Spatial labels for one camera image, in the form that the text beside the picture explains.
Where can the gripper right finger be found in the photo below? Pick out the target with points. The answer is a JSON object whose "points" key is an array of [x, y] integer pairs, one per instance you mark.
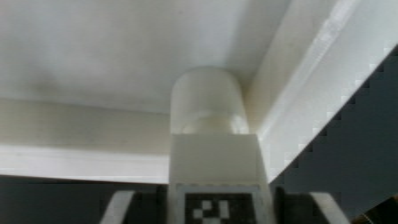
{"points": [[330, 208]]}

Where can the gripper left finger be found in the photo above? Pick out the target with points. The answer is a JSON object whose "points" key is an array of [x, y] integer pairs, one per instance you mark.
{"points": [[118, 206]]}

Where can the white square table top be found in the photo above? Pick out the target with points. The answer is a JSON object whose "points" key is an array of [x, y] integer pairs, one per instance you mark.
{"points": [[95, 54]]}

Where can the white table leg front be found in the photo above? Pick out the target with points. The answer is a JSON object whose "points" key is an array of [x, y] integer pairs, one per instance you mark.
{"points": [[219, 193]]}

